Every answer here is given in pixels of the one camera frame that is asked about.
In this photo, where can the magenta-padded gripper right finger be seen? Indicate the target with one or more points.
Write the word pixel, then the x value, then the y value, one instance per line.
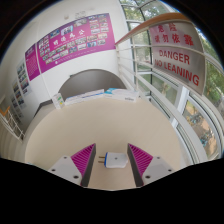
pixel 146 166

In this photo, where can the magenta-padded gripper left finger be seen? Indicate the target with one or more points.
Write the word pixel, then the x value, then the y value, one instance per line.
pixel 75 165

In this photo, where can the white charger with blue face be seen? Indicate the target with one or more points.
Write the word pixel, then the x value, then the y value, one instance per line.
pixel 116 160

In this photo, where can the small white green box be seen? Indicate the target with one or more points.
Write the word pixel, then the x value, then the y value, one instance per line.
pixel 58 100

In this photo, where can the long flat white box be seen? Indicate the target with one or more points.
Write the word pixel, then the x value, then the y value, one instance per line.
pixel 83 97

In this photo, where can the white stair railing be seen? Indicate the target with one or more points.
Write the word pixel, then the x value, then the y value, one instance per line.
pixel 11 125

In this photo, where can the white blue flat box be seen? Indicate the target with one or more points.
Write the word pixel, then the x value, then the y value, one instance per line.
pixel 121 94

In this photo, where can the silver danger sign red lettering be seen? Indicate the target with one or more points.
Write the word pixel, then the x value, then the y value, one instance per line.
pixel 178 56

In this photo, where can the white railing with orange handrail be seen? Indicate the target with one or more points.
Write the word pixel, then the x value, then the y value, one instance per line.
pixel 140 29

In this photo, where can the row of wall photo panels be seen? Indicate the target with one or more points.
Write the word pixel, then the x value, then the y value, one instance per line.
pixel 21 80

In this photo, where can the curved glass window wall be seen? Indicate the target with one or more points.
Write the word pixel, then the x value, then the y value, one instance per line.
pixel 210 86

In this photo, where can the narrow magenta wall poster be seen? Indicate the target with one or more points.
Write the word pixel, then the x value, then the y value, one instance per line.
pixel 32 62

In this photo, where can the large magenta wall poster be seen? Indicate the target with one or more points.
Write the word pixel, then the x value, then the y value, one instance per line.
pixel 75 41

